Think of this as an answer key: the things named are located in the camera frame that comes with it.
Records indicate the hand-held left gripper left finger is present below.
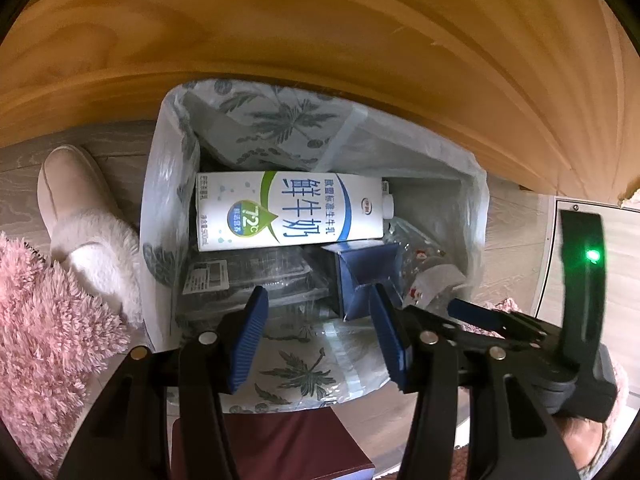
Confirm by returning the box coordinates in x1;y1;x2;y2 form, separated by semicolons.
57;286;270;480

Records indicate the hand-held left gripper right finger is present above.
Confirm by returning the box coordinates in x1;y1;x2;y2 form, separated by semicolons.
370;284;568;480

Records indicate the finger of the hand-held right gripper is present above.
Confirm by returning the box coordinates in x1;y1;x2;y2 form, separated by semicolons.
447;299;547;345

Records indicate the clear plastic container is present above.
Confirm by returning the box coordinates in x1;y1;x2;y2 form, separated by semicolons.
175;246;331;328

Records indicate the white milk carton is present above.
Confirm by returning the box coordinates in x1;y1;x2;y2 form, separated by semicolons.
195;171;396;253

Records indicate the bin with palm print liner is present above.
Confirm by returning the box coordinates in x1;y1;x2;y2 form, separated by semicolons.
139;77;489;413

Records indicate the person's right forearm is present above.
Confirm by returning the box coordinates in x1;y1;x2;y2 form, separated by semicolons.
595;422;628;471

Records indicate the person's right hand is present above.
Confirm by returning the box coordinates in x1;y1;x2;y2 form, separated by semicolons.
560;417;608;467

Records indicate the clear plastic bottle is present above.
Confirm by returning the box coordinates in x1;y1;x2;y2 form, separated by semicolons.
392;217;473;313

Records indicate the blue carton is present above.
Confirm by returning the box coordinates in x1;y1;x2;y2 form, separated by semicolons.
320;240;401;322

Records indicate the beige door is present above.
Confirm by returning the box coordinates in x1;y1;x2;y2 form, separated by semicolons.
534;195;640;366

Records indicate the maroon trouser leg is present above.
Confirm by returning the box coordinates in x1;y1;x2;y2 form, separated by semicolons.
170;400;377;480

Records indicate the pink shaggy rug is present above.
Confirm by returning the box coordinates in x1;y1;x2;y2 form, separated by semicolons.
0;232;132;478

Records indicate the beige fluffy slipper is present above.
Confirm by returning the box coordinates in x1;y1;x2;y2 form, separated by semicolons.
37;145;146;328

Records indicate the wooden bed frame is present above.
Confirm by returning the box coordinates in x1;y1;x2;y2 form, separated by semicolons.
0;0;640;201

